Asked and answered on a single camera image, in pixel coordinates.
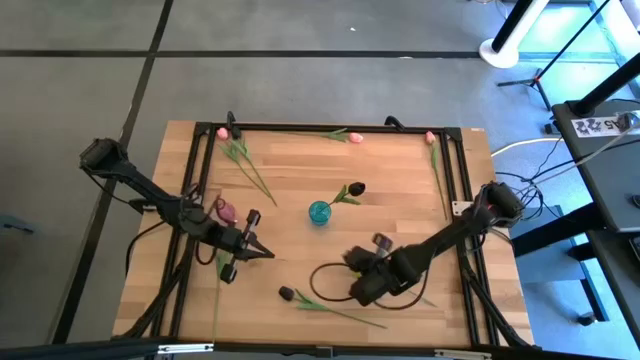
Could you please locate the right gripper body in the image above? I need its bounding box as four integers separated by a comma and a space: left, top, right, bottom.
348, 246, 427, 308

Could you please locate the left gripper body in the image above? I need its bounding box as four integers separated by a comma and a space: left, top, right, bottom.
207, 222, 276, 263

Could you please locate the purple glass vase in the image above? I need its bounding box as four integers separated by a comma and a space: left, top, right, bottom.
214, 197, 240, 225

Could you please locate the pink artificial tulip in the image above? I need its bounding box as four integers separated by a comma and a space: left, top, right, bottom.
424, 130, 450, 221
216, 127, 279, 208
284, 128, 365, 145

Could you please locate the teal glass vase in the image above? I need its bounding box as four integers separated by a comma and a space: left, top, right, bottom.
308, 200, 333, 227

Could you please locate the black horizontal beam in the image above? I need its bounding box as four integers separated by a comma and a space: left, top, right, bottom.
0, 336, 176, 360

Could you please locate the bluish chair part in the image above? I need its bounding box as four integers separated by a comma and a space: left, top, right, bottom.
0, 214, 36, 236

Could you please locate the white and black pole stand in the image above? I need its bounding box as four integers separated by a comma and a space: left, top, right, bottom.
478, 0, 551, 70

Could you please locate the black tripod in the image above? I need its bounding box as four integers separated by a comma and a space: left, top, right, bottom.
497, 0, 614, 112

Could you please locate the dark grey side table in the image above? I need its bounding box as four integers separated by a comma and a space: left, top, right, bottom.
551, 98, 640, 346

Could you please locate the white paper label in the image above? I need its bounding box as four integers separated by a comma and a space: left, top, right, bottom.
570, 115, 632, 139

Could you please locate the left arm cable loop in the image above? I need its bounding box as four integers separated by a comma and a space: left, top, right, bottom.
193, 239, 221, 267

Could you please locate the arm cable loop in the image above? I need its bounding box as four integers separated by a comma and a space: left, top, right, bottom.
193, 239, 221, 267
309, 262, 429, 311

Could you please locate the right arm cable loop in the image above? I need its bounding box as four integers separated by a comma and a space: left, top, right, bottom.
309, 262, 429, 311

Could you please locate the silver metal bracket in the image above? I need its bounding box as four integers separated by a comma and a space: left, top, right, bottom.
157, 342, 215, 355
433, 348, 494, 360

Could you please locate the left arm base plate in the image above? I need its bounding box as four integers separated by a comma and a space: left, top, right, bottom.
128, 197, 160, 214

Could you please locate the black floor cable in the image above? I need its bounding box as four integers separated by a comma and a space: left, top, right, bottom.
123, 219, 169, 276

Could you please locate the black aluminium table frame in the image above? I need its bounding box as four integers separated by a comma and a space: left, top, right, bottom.
112, 119, 539, 351

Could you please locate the black cable bundle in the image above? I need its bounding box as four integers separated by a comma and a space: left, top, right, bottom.
494, 134, 586, 221

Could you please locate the white cable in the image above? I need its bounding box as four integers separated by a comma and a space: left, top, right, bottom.
491, 136, 554, 159

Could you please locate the black post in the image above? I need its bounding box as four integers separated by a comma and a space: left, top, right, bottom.
569, 52, 640, 119

